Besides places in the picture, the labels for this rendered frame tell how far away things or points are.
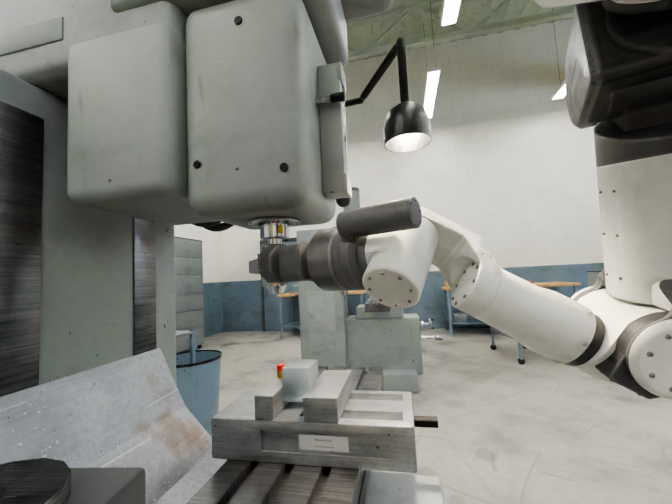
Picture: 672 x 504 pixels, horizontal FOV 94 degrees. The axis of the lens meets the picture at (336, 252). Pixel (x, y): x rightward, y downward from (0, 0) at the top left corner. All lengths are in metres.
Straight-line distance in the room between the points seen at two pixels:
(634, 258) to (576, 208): 7.40
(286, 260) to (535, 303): 0.30
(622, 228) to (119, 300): 0.81
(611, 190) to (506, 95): 7.77
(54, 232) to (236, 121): 0.38
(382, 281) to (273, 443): 0.38
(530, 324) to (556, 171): 7.49
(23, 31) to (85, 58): 0.16
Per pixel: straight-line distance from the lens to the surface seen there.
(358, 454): 0.60
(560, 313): 0.41
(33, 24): 0.80
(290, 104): 0.47
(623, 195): 0.42
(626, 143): 0.42
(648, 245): 0.43
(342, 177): 0.50
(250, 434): 0.64
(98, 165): 0.59
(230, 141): 0.49
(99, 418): 0.74
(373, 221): 0.35
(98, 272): 0.76
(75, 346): 0.74
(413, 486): 0.72
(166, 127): 0.53
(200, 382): 2.71
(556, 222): 7.65
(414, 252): 0.35
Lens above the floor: 1.21
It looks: 4 degrees up
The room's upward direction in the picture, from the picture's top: 3 degrees counter-clockwise
